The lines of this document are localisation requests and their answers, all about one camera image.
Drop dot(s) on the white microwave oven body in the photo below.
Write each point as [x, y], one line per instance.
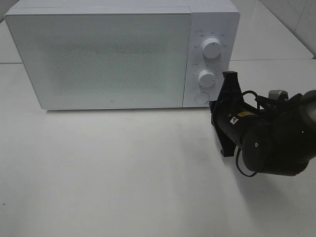
[218, 18]

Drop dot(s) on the white microwave knob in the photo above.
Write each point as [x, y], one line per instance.
[206, 78]
[211, 47]

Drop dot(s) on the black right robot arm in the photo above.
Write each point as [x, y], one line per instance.
[278, 136]

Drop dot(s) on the round white door button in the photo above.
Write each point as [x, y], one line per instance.
[202, 98]

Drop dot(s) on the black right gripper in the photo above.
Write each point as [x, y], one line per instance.
[229, 127]

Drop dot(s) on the white microwave door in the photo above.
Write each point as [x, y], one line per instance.
[104, 61]

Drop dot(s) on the white adjacent table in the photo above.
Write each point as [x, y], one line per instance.
[261, 36]

